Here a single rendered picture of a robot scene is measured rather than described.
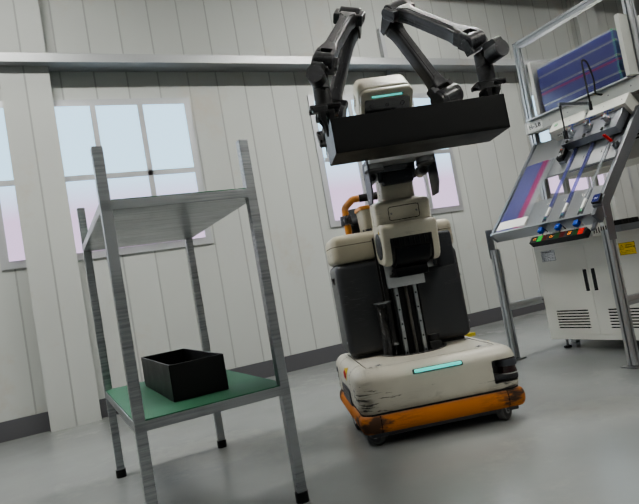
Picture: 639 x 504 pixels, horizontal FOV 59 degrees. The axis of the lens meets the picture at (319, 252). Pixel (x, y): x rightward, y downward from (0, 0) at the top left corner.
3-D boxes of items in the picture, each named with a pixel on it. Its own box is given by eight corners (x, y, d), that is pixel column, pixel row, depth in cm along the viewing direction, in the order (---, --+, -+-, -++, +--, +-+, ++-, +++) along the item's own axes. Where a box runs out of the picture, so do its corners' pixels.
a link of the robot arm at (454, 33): (402, 11, 219) (381, 20, 215) (402, -4, 215) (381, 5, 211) (489, 46, 194) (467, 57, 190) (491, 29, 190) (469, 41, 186)
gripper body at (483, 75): (507, 82, 189) (502, 61, 189) (478, 87, 188) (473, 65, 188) (499, 89, 195) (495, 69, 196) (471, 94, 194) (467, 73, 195)
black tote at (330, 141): (489, 141, 199) (483, 110, 199) (510, 126, 182) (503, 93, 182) (330, 166, 193) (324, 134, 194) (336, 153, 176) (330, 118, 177)
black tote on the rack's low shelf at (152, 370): (229, 388, 178) (223, 353, 178) (174, 402, 170) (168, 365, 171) (188, 375, 229) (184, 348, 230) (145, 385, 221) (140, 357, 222)
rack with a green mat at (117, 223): (153, 558, 147) (89, 145, 153) (116, 476, 228) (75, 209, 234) (311, 500, 167) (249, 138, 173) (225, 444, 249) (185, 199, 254)
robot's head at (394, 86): (352, 113, 232) (351, 77, 223) (402, 106, 234) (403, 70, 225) (360, 128, 221) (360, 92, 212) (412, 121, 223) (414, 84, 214)
